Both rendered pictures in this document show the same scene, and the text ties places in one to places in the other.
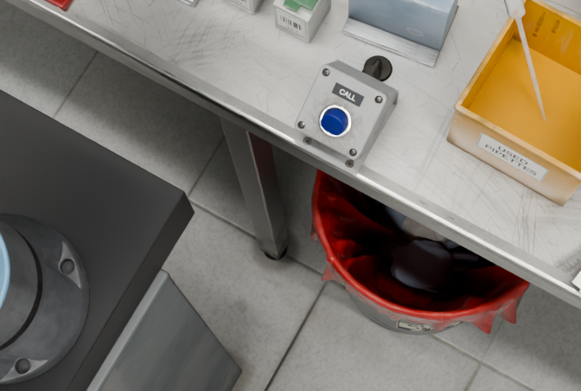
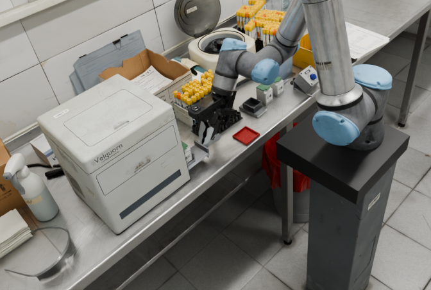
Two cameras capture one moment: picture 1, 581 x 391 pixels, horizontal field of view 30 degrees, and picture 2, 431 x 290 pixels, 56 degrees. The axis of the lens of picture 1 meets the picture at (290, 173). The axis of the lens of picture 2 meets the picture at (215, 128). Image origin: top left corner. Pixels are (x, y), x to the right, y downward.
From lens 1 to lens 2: 1.32 m
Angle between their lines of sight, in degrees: 48
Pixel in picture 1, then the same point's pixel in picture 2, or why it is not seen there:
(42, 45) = not seen: outside the picture
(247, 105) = (299, 103)
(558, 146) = not seen: hidden behind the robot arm
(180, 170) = (251, 266)
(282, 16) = (278, 88)
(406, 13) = (287, 64)
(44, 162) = not seen: hidden behind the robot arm
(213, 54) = (281, 108)
